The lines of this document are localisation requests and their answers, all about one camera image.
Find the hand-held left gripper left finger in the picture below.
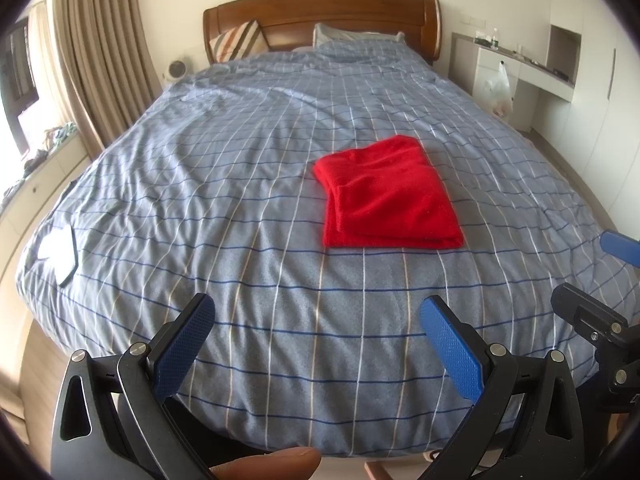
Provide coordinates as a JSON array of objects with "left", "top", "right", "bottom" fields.
[{"left": 51, "top": 292, "right": 217, "bottom": 480}]

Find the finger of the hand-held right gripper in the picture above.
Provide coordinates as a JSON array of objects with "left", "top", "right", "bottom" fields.
[
  {"left": 601, "top": 230, "right": 640, "bottom": 263},
  {"left": 550, "top": 282, "right": 640, "bottom": 412}
]

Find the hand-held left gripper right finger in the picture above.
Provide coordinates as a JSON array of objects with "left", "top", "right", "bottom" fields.
[{"left": 419, "top": 296, "right": 586, "bottom": 480}]

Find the red sweater with white print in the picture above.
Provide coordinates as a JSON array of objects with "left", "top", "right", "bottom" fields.
[{"left": 313, "top": 135, "right": 465, "bottom": 250}]

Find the person's left hand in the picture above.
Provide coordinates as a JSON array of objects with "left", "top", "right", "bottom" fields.
[{"left": 209, "top": 447, "right": 322, "bottom": 480}]

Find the white flat tablet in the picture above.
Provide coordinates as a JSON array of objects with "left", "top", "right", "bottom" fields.
[{"left": 37, "top": 225, "right": 80, "bottom": 289}]

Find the blue plaid blanket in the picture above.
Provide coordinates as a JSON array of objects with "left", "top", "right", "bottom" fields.
[{"left": 15, "top": 42, "right": 640, "bottom": 461}]

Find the white built-in wardrobe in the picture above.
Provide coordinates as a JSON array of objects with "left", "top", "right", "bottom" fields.
[{"left": 530, "top": 0, "right": 640, "bottom": 243}]

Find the white desk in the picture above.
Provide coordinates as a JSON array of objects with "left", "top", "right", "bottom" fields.
[{"left": 450, "top": 31, "right": 577, "bottom": 134}]

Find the white plastic bag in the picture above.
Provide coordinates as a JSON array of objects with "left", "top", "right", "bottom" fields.
[{"left": 482, "top": 60, "right": 514, "bottom": 117}]

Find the beige window bench cabinet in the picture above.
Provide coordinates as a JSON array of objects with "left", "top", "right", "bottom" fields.
[{"left": 0, "top": 135, "right": 97, "bottom": 273}]

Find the colourful clutter pile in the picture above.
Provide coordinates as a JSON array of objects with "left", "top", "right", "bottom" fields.
[{"left": 0, "top": 122, "right": 79, "bottom": 200}]

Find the beige curtain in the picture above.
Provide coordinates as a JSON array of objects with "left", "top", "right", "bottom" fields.
[{"left": 50, "top": 0, "right": 162, "bottom": 162}]

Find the striped pillow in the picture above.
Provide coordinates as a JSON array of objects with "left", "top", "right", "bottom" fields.
[{"left": 209, "top": 20, "right": 268, "bottom": 64}]

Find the window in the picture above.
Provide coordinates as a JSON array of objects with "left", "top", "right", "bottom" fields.
[{"left": 0, "top": 15, "right": 42, "bottom": 161}]

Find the white pillow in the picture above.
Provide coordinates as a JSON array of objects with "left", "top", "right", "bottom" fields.
[{"left": 312, "top": 22, "right": 406, "bottom": 52}]

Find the wooden headboard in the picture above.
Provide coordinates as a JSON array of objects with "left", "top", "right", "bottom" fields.
[{"left": 202, "top": 0, "right": 443, "bottom": 67}]

